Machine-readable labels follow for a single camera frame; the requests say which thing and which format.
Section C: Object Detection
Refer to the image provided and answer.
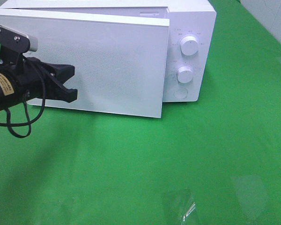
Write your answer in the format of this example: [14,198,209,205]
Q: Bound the black left camera cable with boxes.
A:
[0,57,47,139]

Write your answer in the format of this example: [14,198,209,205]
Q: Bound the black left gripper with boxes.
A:
[0,45,78,103]

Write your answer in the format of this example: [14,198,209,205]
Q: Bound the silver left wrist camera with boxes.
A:
[0,25,38,53]

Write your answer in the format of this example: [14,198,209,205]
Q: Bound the green table mat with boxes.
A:
[0,0,281,225]

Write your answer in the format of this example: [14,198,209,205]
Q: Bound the round white door button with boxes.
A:
[174,88,188,100]

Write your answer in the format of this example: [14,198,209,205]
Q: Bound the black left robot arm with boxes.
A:
[0,46,78,111]

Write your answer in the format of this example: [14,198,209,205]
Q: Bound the white microwave oven body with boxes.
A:
[0,0,216,103]

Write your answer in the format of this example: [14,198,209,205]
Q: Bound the white microwave door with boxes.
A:
[0,8,170,118]

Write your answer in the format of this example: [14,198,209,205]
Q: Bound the white microwave knob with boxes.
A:
[177,66,194,84]
[180,35,199,56]

